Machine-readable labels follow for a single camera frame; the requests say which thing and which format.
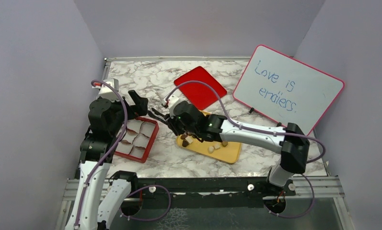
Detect pink framed whiteboard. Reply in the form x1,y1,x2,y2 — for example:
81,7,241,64
232,45,345,135

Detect red compartment box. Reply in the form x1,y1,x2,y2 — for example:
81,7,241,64
115,117,159,163

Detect white chocolate bar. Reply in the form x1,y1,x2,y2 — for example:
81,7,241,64
185,136,193,144

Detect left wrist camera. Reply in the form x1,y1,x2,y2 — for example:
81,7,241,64
93,78,119,102

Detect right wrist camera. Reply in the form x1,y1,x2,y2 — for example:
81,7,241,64
164,94,181,109

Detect red box lid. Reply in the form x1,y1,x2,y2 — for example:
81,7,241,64
174,66,227,110

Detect yellow plastic tray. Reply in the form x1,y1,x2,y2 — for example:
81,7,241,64
176,112,242,164

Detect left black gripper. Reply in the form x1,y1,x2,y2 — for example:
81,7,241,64
106,90,148,136

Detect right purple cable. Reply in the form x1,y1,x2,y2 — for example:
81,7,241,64
164,80,326,219

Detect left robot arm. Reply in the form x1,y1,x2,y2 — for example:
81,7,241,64
65,90,149,230

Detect black mounting rail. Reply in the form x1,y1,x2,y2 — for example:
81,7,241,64
120,177,296,214

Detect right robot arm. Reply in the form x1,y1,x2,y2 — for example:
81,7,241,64
148,100,310,195

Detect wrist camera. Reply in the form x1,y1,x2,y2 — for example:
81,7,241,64
93,78,119,102
164,94,181,109

